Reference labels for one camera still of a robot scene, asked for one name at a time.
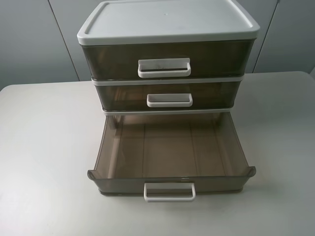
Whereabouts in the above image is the smoky brown upper drawer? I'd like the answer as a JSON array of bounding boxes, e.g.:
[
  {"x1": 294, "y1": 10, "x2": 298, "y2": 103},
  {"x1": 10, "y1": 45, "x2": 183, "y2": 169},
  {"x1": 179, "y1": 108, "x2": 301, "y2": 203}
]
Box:
[{"x1": 82, "y1": 40, "x2": 253, "y2": 80}]

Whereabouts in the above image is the smoky brown drawer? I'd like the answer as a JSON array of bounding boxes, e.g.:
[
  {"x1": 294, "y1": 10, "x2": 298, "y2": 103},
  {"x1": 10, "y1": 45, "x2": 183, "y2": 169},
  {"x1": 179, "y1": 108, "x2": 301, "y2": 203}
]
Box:
[
  {"x1": 95, "y1": 81, "x2": 241, "y2": 112},
  {"x1": 88, "y1": 113, "x2": 256, "y2": 202},
  {"x1": 82, "y1": 40, "x2": 253, "y2": 80}
]

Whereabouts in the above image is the smoky brown lower drawer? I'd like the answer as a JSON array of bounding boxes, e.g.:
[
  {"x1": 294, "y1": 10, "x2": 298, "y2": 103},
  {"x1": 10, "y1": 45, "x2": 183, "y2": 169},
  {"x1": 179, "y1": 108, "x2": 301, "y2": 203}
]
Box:
[{"x1": 88, "y1": 113, "x2": 256, "y2": 202}]

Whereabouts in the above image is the white plastic drawer cabinet frame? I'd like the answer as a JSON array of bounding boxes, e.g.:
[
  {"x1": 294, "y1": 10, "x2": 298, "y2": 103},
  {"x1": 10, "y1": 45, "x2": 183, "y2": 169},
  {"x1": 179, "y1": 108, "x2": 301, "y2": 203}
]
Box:
[{"x1": 77, "y1": 0, "x2": 260, "y2": 115}]

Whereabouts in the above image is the smoky brown middle drawer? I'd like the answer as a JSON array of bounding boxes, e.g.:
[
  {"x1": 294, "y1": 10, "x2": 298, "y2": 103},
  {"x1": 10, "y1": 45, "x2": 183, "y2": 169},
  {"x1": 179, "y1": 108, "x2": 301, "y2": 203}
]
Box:
[{"x1": 95, "y1": 81, "x2": 241, "y2": 112}]

